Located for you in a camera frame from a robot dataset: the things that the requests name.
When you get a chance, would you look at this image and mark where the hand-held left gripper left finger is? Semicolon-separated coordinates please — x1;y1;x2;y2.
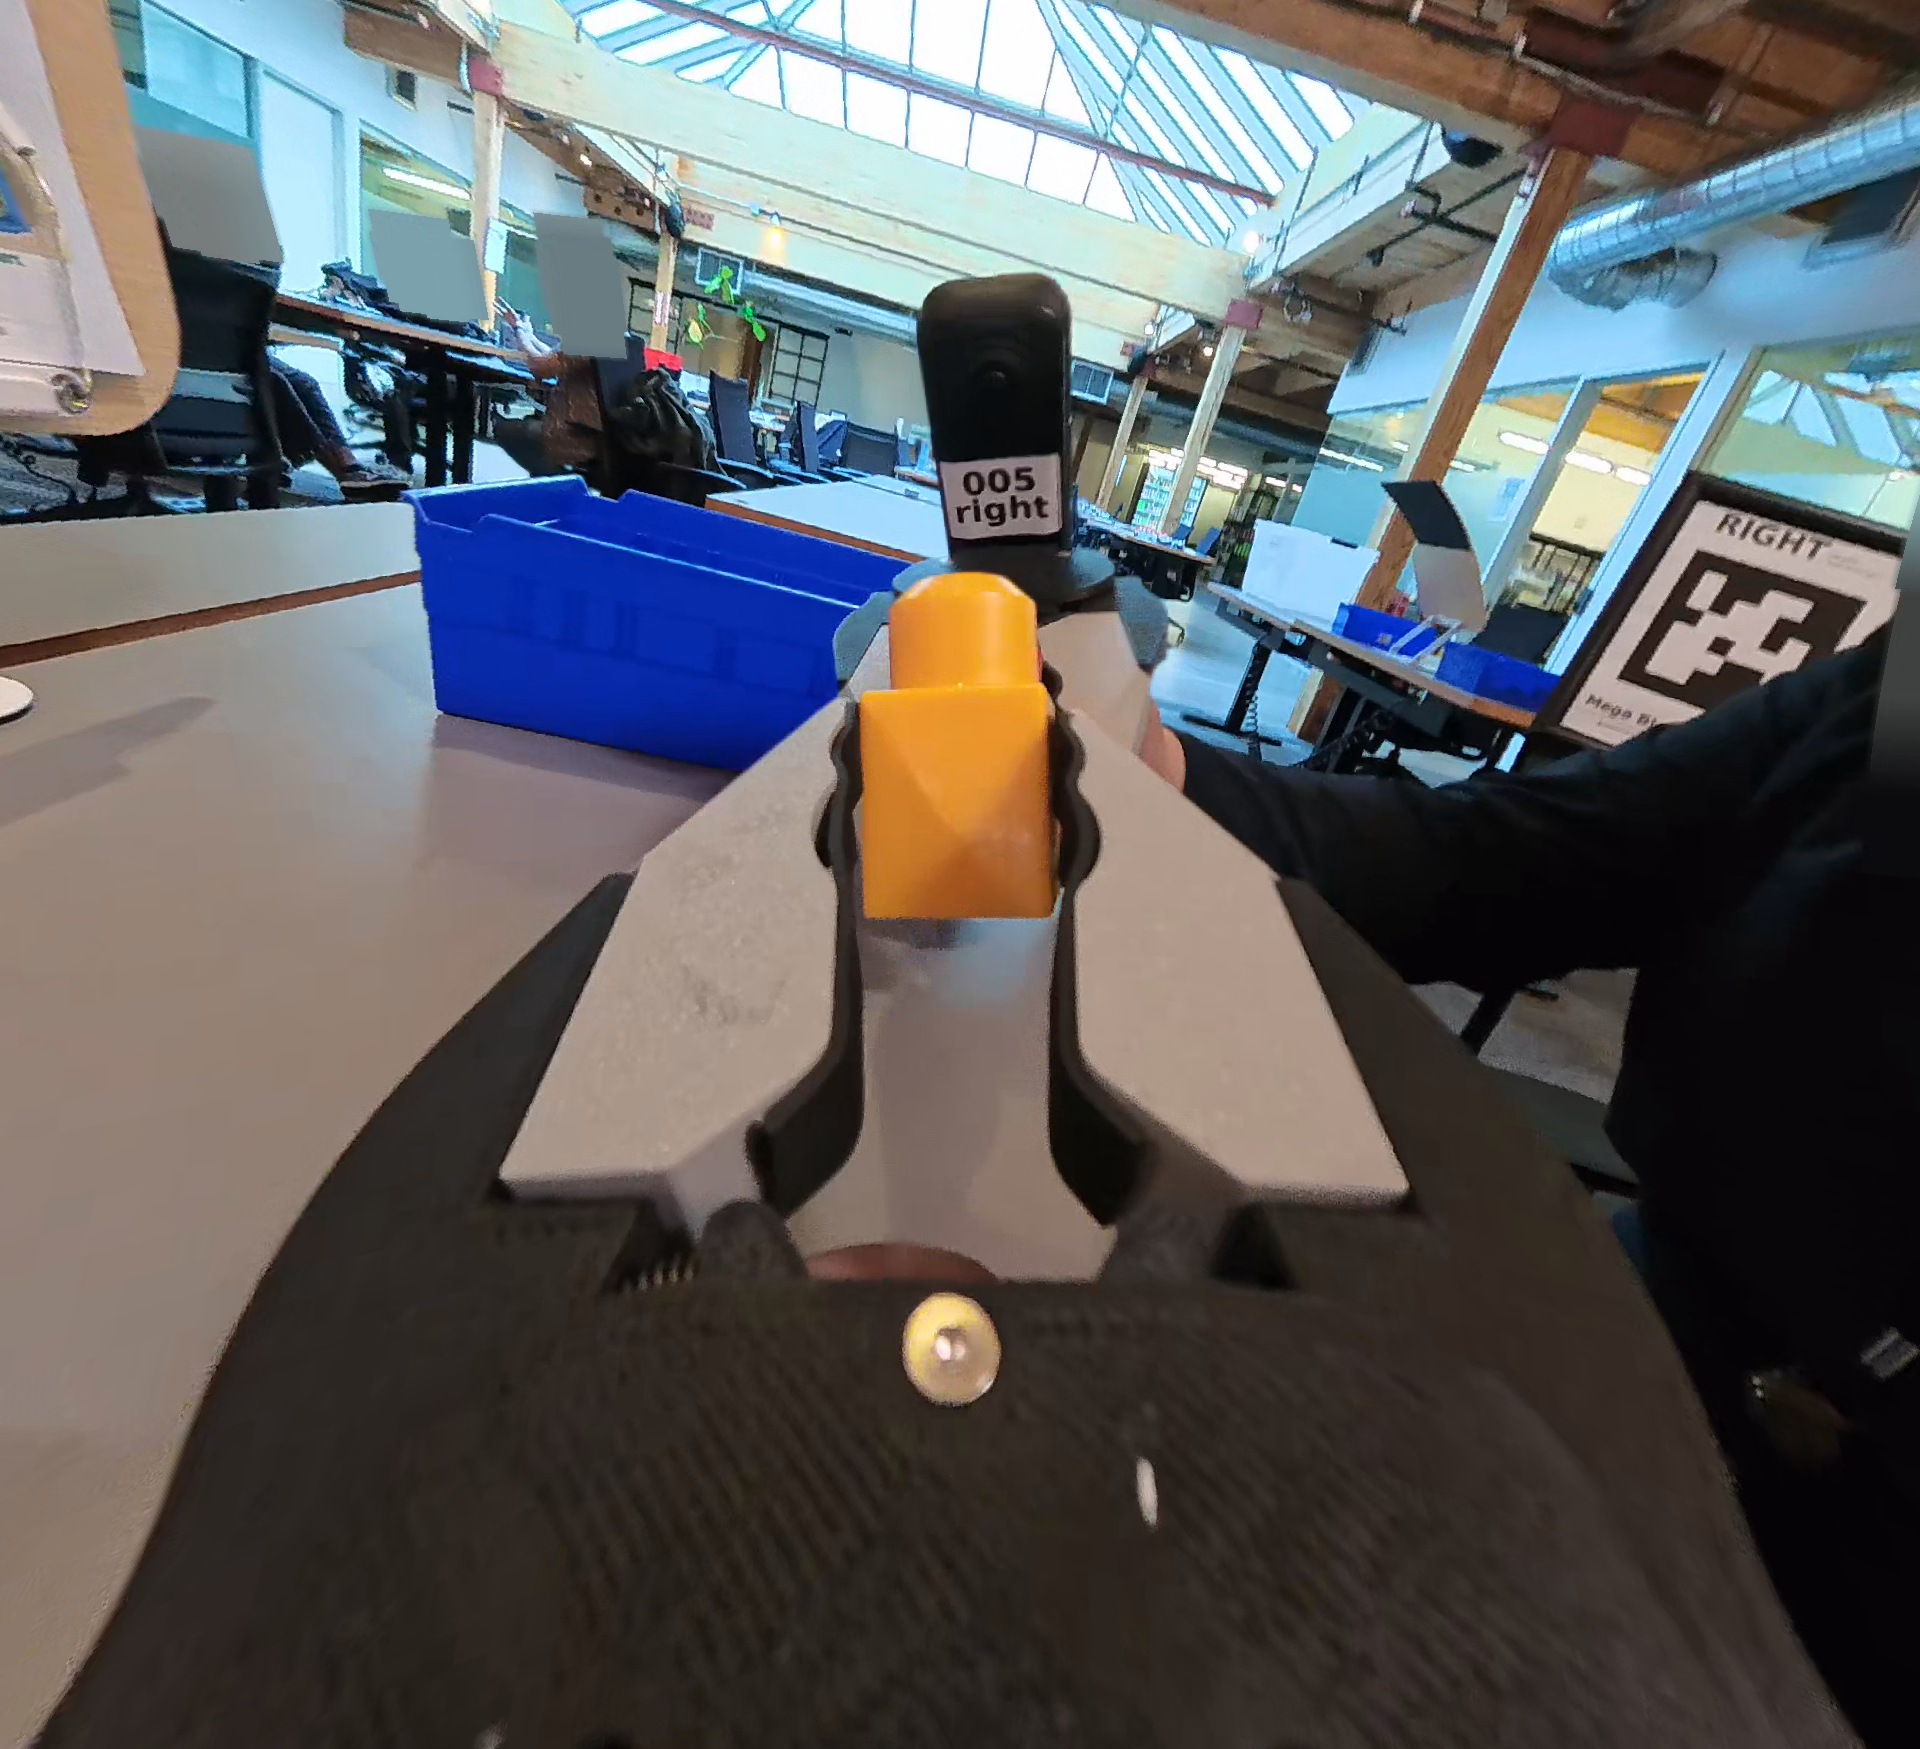
497;697;873;1229

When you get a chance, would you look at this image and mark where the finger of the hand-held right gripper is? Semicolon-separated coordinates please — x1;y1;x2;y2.
1039;606;1160;771
833;593;899;704

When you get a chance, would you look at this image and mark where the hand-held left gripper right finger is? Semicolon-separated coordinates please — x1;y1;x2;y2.
1046;706;1417;1258

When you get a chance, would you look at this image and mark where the orange single-stud block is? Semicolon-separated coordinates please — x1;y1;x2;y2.
855;574;1065;920

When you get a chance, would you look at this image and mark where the blue plastic bin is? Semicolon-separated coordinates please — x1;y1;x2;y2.
408;475;911;776

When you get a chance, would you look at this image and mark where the white storage box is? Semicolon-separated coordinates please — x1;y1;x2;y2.
1243;518;1381;610

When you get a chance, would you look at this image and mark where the black-framed marker sign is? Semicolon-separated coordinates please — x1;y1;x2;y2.
1544;470;1908;749

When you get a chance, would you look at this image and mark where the black office chair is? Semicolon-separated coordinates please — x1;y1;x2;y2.
157;247;290;508

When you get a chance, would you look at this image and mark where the instruction sheet on stand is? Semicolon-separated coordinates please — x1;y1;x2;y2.
0;0;182;438

